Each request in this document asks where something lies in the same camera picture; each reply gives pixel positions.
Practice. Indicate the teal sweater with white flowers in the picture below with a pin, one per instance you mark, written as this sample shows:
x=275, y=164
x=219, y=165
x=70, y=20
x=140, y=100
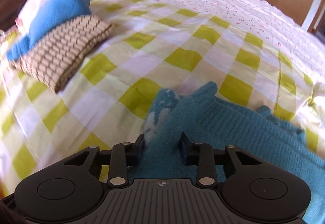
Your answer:
x=203, y=117

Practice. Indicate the green checkered bed quilt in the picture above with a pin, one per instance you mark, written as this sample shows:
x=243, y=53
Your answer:
x=250, y=49

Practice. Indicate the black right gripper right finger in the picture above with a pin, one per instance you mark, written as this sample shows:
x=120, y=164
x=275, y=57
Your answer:
x=250, y=187

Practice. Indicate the brown striped folded garment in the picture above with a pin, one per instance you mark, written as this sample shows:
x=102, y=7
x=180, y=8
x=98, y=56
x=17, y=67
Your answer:
x=57, y=56

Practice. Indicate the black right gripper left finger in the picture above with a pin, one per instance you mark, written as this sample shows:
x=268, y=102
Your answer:
x=75, y=186

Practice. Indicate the blue ribbed folded garment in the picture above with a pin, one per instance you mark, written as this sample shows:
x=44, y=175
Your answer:
x=50, y=15

